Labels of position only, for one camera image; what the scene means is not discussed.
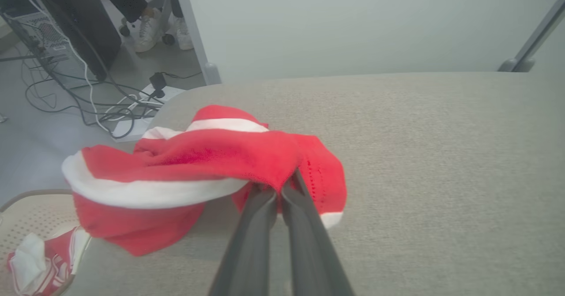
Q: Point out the white sneaker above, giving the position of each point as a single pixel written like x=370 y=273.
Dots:
x=184 y=33
x=148 y=31

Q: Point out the beige perforated laundry basket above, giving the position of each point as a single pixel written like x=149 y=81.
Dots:
x=35 y=216

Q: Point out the black chair caster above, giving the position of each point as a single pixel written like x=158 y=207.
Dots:
x=168 y=39
x=125 y=31

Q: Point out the black plug adapter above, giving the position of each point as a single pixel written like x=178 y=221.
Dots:
x=157 y=80

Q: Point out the grey partition post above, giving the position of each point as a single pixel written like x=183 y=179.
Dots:
x=212 y=73
x=516 y=64

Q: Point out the white power strip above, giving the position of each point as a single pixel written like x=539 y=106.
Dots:
x=170 y=94
x=141 y=126

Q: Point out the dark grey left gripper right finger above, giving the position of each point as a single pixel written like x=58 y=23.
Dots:
x=309 y=252

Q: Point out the black computer tower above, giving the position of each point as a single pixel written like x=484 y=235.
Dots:
x=84 y=22

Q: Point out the white partition panel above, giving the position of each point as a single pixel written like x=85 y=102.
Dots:
x=353 y=22

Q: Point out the red white striped garment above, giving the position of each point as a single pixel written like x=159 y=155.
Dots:
x=48 y=265

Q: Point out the grey computer tower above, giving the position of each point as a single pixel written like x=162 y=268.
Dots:
x=44 y=35

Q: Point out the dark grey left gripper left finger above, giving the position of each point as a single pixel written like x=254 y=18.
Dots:
x=247 y=252

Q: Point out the red shorts white trim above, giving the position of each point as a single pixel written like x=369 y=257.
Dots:
x=198 y=159

